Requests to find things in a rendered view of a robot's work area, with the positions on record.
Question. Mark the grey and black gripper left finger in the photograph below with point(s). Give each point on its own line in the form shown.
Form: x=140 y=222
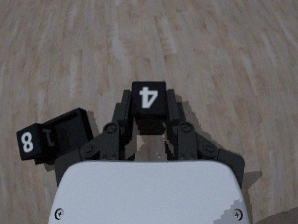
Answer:
x=108 y=145

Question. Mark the black calendar cube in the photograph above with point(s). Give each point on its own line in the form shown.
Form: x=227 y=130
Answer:
x=37 y=141
x=148 y=99

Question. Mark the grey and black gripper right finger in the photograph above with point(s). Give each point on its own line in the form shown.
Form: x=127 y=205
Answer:
x=189 y=145

